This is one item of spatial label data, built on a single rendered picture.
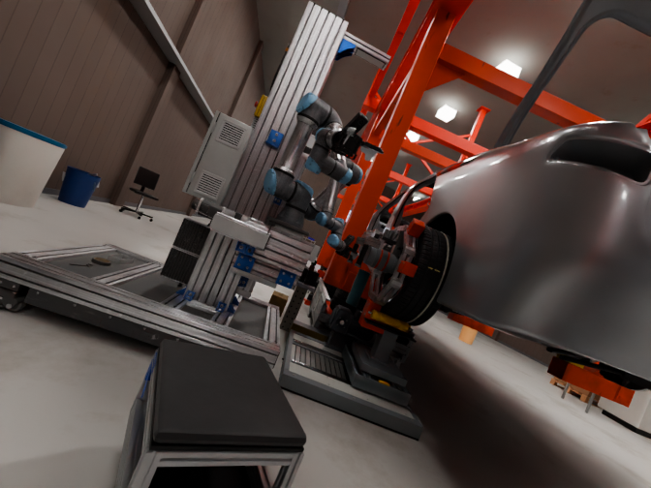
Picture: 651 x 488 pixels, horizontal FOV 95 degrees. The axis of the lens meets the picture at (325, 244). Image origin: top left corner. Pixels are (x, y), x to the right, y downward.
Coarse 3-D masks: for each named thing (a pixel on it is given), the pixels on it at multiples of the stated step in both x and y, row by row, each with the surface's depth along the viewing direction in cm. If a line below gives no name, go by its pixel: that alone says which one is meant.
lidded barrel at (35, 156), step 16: (0, 128) 266; (16, 128) 269; (0, 144) 268; (16, 144) 272; (32, 144) 279; (48, 144) 289; (64, 144) 306; (0, 160) 270; (16, 160) 275; (32, 160) 283; (48, 160) 296; (0, 176) 272; (16, 176) 279; (32, 176) 289; (48, 176) 307; (0, 192) 275; (16, 192) 284; (32, 192) 295
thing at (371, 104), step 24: (456, 0) 234; (408, 24) 329; (408, 48) 335; (384, 72) 423; (408, 72) 336; (384, 96) 444; (480, 120) 817; (648, 120) 343; (456, 144) 504; (408, 168) 1416
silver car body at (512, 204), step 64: (640, 0) 166; (512, 128) 225; (576, 128) 117; (640, 128) 108; (448, 192) 208; (512, 192) 136; (576, 192) 108; (640, 192) 100; (512, 256) 119; (576, 256) 103; (640, 256) 98; (512, 320) 112; (576, 320) 104; (640, 320) 100; (640, 384) 187
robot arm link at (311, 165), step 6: (318, 144) 124; (312, 150) 126; (318, 150) 124; (324, 150) 124; (312, 156) 125; (318, 156) 124; (324, 156) 125; (306, 162) 127; (312, 162) 125; (318, 162) 125; (324, 162) 126; (330, 162) 128; (312, 168) 125; (318, 168) 126; (324, 168) 128; (330, 168) 129
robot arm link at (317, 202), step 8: (352, 168) 191; (360, 168) 199; (352, 176) 195; (360, 176) 199; (344, 184) 200; (312, 200) 212; (320, 200) 209; (312, 208) 211; (320, 208) 213; (304, 216) 213; (312, 216) 215
